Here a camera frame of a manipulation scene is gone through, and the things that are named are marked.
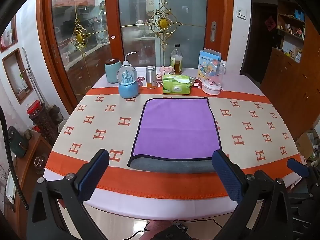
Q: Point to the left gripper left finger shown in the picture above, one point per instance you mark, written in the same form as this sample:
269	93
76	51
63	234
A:
45	219

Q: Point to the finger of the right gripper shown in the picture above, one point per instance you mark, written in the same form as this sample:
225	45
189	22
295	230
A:
298	168

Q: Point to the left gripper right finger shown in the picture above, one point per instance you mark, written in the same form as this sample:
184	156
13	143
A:
263	208

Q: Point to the purple and grey towel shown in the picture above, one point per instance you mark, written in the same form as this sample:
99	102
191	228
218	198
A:
175	135

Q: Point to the cardboard box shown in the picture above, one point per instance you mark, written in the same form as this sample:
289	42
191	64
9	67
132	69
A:
308	144

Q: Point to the wooden side cabinet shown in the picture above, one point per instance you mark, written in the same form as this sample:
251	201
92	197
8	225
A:
28	170

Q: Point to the orange H-pattern table runner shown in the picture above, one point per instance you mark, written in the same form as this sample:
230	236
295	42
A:
252	134

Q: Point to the dark green bag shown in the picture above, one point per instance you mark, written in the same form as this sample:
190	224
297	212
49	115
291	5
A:
18	143

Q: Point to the wooden shelf cabinet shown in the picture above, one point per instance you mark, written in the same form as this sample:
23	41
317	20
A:
291	81

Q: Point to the red lidded dark jar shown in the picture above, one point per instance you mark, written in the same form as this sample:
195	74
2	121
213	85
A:
40	117

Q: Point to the pink dome music box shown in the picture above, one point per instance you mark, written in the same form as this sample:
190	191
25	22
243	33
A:
213	76

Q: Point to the green tissue pack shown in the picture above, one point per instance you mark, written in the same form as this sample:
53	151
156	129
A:
177	84

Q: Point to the blue cartoon duck box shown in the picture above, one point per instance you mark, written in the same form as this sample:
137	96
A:
207	62

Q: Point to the blue castle snow globe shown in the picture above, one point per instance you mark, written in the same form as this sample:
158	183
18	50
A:
127	78

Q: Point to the silver metal canister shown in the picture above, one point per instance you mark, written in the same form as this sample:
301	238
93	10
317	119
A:
151	77

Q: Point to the pink brick flower toy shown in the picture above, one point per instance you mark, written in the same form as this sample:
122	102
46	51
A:
166	70

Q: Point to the glass bottle amber liquid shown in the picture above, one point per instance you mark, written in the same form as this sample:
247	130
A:
176	59

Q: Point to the white squeeze wash bottle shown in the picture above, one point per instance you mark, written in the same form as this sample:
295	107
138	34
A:
126	58

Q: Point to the orange framed glass door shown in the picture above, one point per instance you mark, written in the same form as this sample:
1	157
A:
78	36

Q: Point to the silver door handle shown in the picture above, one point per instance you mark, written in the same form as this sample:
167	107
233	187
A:
213	31

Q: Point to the white wall switch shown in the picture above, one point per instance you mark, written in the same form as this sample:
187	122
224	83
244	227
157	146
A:
241	13

